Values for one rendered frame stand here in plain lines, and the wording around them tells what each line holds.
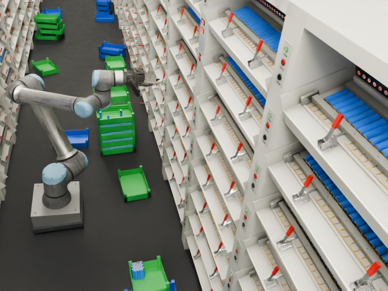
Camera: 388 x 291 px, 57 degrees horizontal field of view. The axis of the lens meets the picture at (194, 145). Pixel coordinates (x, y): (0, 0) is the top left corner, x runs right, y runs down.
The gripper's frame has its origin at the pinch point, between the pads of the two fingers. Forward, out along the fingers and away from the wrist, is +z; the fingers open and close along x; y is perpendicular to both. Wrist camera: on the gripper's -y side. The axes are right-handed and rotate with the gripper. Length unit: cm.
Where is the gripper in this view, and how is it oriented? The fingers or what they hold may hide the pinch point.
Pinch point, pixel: (157, 81)
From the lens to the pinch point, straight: 214.0
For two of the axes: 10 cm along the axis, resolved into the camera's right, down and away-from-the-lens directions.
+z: 9.6, -0.5, 2.9
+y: 1.4, -7.9, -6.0
